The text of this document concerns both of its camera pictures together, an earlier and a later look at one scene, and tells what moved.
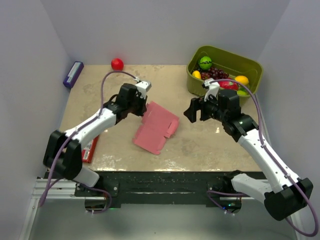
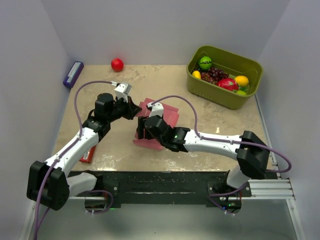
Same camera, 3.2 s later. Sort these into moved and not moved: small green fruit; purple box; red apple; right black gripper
Moved: right black gripper
Not moved: red apple; small green fruit; purple box
